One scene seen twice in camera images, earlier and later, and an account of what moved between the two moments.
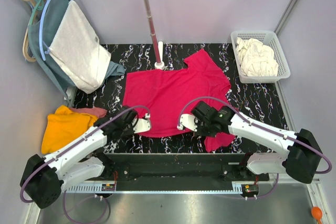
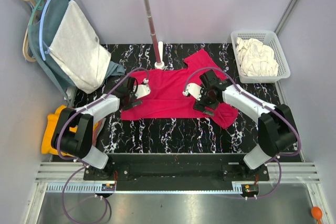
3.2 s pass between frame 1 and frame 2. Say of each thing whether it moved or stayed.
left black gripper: moved
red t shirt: moved
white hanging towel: stayed
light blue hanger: stayed
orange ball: stayed
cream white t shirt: stayed
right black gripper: moved
